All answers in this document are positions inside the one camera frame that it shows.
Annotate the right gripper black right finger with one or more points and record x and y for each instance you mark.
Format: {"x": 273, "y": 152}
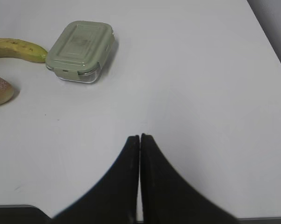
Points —
{"x": 167, "y": 197}

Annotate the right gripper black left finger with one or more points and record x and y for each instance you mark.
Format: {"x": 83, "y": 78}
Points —
{"x": 113, "y": 200}

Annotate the green lidded glass container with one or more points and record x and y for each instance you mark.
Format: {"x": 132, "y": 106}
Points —
{"x": 81, "y": 51}

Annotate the brown bread roll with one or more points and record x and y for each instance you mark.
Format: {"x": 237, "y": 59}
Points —
{"x": 6, "y": 91}

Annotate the yellow banana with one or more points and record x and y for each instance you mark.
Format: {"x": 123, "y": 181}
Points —
{"x": 16, "y": 48}

